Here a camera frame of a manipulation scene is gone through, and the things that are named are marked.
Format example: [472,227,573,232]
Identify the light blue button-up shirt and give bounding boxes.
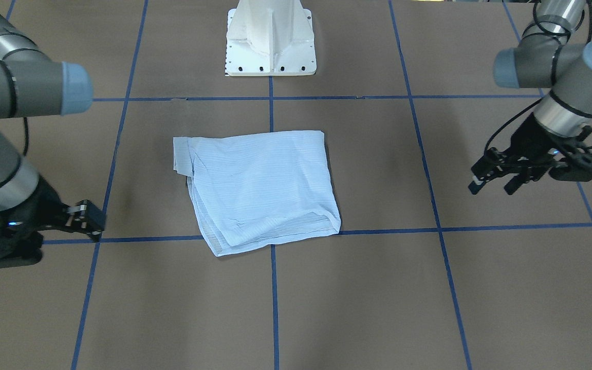
[172,129,342,257]

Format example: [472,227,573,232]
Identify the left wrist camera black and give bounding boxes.
[549,125,592,182]

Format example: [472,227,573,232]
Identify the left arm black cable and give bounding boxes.
[482,0,592,155]

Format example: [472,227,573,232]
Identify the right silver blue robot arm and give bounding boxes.
[0,14,106,245]

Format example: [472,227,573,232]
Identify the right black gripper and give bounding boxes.
[2,176,106,247]

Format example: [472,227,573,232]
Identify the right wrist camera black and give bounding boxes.
[0,211,43,269]

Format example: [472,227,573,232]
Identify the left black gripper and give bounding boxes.
[468,113,564,196]

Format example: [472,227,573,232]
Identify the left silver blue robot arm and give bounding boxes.
[468,1,592,195]

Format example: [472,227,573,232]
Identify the white central pedestal column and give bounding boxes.
[224,1,317,77]

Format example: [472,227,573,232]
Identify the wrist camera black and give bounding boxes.
[549,125,592,182]
[0,211,43,269]

